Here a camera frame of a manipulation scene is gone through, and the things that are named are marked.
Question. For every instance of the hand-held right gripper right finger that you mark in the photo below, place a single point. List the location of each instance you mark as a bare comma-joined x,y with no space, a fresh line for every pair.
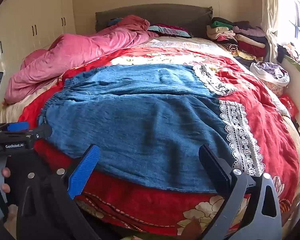
215,170

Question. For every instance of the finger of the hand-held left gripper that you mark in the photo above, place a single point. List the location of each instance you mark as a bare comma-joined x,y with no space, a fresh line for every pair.
18,126
41,131

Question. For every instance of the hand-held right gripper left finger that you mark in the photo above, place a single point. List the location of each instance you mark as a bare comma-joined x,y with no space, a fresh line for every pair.
85,172

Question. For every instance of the blue denim pants lace trim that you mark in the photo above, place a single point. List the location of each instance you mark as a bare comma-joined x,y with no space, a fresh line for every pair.
140,120

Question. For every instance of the person's left hand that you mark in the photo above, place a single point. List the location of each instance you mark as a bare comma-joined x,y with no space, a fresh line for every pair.
6,173

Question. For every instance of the red floral blanket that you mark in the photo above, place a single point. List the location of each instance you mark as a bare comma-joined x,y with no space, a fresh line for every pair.
252,100

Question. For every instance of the red packet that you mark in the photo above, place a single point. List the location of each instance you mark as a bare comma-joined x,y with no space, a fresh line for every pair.
288,105

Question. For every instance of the white bag of clothes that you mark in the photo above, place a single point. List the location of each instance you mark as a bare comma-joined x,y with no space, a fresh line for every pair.
270,73

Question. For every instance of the cream wardrobe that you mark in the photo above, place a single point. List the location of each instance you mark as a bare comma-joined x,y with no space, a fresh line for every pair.
40,10

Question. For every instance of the pile of folded clothes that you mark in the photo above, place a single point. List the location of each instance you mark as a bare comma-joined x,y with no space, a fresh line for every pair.
242,40

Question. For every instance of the blue cloth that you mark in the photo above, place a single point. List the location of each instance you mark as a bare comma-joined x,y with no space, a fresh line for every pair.
116,21

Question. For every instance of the clothes on window sill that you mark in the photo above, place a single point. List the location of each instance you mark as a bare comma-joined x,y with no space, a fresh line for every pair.
293,55

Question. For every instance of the floral patterned pillow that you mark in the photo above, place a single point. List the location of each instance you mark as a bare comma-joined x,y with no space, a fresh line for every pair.
170,31

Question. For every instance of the dark bed headboard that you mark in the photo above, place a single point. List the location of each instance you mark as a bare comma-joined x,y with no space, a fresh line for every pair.
165,15

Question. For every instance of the cream curtain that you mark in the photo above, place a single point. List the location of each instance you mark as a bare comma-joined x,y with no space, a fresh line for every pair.
270,10

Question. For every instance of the window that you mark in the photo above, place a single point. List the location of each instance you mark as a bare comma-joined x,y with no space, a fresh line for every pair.
298,17

